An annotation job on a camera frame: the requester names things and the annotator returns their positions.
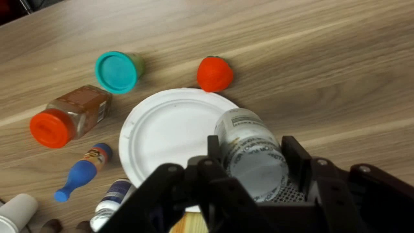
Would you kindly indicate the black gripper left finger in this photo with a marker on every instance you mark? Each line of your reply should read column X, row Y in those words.
column 194, row 202

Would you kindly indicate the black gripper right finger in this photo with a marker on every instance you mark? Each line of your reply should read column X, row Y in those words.
column 366, row 202

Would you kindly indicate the white bottle silver foil top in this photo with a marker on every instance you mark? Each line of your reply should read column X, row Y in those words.
column 254, row 159

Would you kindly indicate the white bottle blue label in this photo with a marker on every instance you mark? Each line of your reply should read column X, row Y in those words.
column 113, row 201

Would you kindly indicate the teal lid green dough tub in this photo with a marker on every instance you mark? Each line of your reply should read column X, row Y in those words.
column 117, row 73

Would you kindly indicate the spice jar orange lid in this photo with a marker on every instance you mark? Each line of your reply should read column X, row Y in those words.
column 65, row 121

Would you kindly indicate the white paper plate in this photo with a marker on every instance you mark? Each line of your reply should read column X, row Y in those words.
column 168, row 130

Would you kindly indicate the yellow cardboard box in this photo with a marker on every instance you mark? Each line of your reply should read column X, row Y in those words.
column 189, row 223

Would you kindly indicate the blue-capped small bottle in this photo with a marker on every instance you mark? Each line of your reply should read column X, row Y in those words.
column 82, row 172

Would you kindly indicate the red toy strawberry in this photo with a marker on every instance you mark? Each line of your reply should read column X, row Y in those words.
column 215, row 74

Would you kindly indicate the brown moose plush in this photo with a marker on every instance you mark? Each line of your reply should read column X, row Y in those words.
column 53, row 227

